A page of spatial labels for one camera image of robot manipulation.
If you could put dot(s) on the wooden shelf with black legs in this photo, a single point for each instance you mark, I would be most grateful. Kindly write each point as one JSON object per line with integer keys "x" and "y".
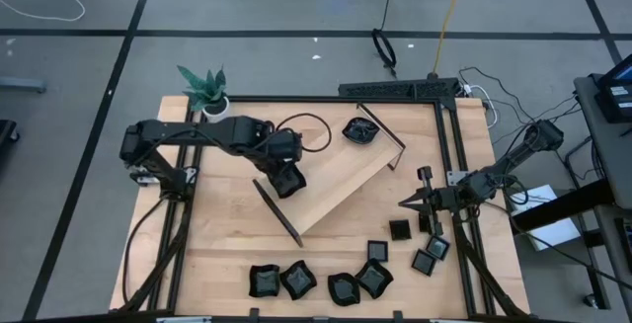
{"x": 336, "y": 175}

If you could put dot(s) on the black side table frame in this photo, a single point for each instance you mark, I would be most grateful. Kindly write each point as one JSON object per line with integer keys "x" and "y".
{"x": 558, "y": 209}

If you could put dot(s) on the gray furniture foot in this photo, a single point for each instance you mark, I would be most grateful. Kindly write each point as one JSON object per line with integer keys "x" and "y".
{"x": 22, "y": 84}

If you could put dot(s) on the black caster base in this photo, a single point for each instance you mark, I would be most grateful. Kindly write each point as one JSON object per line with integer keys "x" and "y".
{"x": 7, "y": 133}

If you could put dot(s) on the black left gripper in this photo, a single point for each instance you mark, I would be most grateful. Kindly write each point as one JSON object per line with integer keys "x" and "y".
{"x": 286, "y": 147}

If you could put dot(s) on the white paper sheet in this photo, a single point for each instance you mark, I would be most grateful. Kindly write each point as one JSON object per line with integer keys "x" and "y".
{"x": 560, "y": 236}

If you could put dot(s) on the black aluminium table frame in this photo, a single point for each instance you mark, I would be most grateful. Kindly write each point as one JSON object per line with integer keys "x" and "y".
{"x": 321, "y": 99}

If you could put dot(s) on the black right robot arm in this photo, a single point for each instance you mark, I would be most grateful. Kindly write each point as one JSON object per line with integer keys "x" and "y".
{"x": 513, "y": 157}

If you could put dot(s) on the green plant in white pot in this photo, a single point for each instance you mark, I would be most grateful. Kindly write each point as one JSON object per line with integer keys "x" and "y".
{"x": 207, "y": 91}

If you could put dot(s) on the black table clamp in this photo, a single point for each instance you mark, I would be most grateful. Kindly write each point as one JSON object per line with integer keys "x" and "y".
{"x": 254, "y": 314}
{"x": 398, "y": 315}

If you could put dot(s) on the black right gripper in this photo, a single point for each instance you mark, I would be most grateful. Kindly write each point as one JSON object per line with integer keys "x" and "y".
{"x": 447, "y": 197}

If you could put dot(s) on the gray side table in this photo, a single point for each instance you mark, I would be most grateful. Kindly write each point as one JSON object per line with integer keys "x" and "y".
{"x": 612, "y": 165}

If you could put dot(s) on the black device with screen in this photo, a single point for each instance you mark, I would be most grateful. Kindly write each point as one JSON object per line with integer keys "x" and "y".
{"x": 617, "y": 98}

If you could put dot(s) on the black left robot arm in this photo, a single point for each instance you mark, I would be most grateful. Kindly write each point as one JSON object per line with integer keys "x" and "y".
{"x": 197, "y": 133}

